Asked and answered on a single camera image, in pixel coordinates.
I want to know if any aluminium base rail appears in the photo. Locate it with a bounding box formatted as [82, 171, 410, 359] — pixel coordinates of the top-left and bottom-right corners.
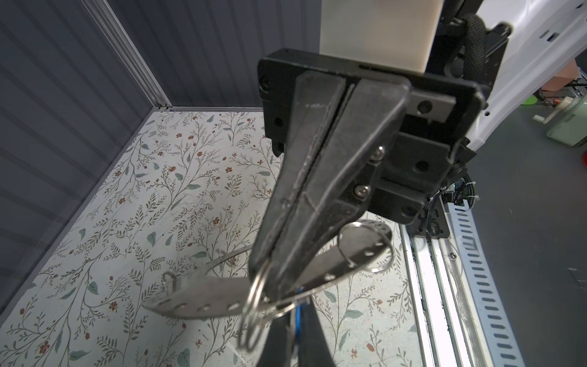
[399, 225, 493, 366]

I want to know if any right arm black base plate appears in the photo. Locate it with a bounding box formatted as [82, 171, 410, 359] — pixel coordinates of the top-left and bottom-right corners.
[408, 173, 478, 239]

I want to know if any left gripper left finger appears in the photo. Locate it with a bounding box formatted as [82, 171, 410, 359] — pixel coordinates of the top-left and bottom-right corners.
[256, 312, 295, 367]

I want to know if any small split ring on disc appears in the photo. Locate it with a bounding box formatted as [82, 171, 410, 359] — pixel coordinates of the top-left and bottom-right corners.
[336, 221, 396, 275]

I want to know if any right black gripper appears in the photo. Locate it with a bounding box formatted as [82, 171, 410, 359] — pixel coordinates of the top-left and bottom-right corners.
[249, 49, 485, 298]

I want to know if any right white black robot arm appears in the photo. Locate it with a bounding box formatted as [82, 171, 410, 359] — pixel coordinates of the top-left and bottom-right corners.
[249, 1, 586, 301]

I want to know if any white perforated vent strip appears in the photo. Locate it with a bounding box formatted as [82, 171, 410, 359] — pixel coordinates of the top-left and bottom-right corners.
[446, 203, 525, 366]

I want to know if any blue key tag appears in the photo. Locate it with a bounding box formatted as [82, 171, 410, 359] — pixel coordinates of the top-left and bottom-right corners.
[294, 298, 305, 345]

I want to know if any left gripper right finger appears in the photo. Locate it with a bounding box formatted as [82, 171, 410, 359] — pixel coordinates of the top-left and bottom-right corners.
[298, 302, 336, 367]

